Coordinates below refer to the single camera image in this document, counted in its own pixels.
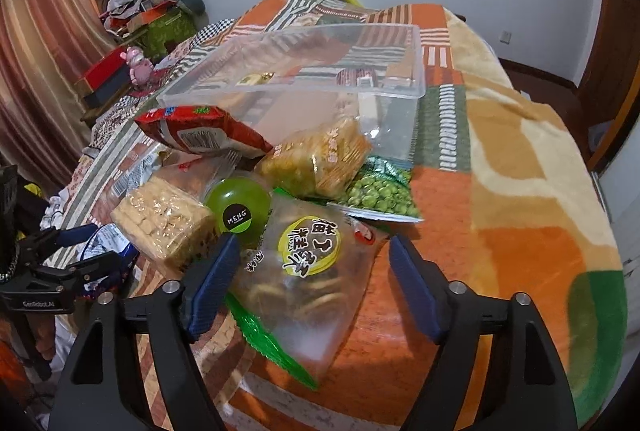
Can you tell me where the golden cracker bag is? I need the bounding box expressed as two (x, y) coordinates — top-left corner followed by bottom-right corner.
(255, 116), (376, 202)

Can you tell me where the round green jelly cup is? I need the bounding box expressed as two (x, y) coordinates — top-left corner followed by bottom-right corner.
(205, 176), (274, 250)

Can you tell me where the silver barcode packet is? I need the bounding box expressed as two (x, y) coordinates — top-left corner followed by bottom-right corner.
(112, 155), (167, 200)

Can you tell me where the small gold wrapped candy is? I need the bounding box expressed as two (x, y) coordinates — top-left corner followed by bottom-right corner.
(235, 71), (276, 86)

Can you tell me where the black white checkered cloth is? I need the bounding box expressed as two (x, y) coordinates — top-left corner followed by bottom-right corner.
(192, 18), (237, 50)

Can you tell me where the pale wafer biscuit packet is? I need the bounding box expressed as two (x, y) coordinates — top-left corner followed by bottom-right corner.
(110, 158), (236, 273)

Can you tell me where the green patterned box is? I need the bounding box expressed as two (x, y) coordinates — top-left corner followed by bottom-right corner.
(137, 7), (197, 62)

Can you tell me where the pink plush toy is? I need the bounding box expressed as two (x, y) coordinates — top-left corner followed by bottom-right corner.
(125, 46), (154, 87)

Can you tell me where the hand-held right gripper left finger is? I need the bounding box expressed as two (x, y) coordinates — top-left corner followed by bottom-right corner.
(47, 232), (242, 431)

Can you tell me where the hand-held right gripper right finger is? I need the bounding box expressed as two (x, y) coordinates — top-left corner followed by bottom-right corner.
(389, 235), (581, 431)

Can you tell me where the wooden door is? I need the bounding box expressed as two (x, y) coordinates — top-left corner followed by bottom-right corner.
(574, 0), (640, 172)

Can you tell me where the green pea packet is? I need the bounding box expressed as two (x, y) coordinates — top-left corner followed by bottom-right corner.
(330, 155), (426, 225)

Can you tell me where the red snack packet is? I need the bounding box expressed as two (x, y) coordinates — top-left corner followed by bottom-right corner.
(134, 105), (274, 160)

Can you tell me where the striped brown curtain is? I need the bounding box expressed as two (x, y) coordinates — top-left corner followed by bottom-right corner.
(0, 0), (115, 168)

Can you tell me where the red flat box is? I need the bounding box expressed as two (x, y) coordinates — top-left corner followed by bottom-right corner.
(75, 47), (132, 92)

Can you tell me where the orange patterned blanket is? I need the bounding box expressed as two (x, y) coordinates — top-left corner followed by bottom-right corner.
(50, 0), (629, 431)

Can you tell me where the clear cookie bag green label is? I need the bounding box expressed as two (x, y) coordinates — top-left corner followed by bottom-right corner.
(225, 187), (392, 392)

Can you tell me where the white blue snack packet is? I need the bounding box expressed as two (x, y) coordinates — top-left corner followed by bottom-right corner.
(84, 223), (142, 263)

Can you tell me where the clear plastic container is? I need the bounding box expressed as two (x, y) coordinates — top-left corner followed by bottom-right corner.
(156, 23), (427, 172)

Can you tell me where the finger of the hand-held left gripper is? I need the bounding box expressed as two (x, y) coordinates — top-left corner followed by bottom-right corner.
(20, 224), (101, 258)
(31, 250), (137, 301)

